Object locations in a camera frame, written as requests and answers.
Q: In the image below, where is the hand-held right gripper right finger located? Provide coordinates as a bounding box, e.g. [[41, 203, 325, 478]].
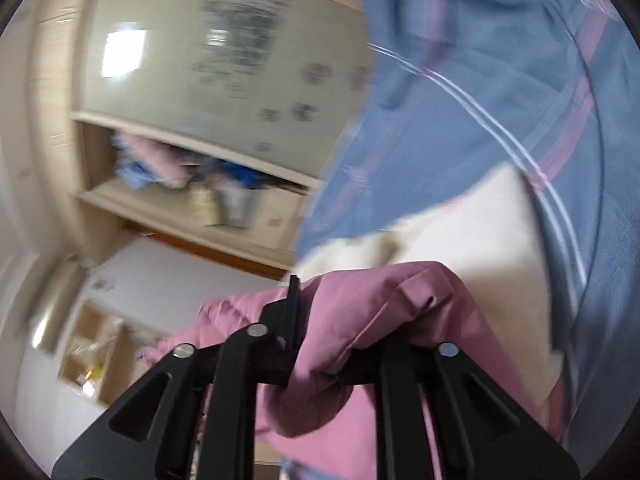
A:
[[345, 341, 581, 480]]

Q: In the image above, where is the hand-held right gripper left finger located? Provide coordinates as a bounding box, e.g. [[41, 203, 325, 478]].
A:
[[52, 275, 301, 480]]

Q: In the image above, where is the cream and pink hooded jacket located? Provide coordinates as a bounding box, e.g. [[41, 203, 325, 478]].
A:
[[142, 164, 568, 480]]

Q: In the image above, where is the yellow crumpled cloth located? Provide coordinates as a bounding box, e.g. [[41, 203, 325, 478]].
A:
[[190, 185, 223, 226]]

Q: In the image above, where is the bright blue cloth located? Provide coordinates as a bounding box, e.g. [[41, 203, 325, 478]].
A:
[[235, 167, 266, 191]]

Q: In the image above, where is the pink puffer jacket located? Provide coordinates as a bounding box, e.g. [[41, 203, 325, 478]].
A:
[[112, 130, 191, 191]]

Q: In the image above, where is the blue plaid bed cover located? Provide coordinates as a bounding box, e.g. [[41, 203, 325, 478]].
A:
[[280, 0, 636, 480]]

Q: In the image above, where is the frosted floral sliding door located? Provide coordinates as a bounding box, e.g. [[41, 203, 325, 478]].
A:
[[82, 0, 373, 186]]

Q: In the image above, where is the light wooden wardrobe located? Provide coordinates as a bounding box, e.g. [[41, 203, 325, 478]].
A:
[[30, 0, 376, 281]]

